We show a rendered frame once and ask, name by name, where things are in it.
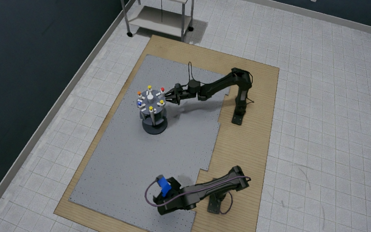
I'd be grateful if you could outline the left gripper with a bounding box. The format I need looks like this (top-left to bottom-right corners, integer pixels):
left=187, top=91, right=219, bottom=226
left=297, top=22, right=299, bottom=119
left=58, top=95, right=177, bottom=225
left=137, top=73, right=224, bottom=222
left=153, top=177, right=181, bottom=205

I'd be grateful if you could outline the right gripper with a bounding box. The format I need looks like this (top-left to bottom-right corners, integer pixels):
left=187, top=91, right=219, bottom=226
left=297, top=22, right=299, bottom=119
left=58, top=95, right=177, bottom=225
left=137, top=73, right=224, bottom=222
left=165, top=86, right=188, bottom=105

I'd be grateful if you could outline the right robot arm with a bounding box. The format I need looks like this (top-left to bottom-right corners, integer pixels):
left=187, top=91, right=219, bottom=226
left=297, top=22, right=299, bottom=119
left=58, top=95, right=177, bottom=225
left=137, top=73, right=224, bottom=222
left=186, top=68, right=252, bottom=125

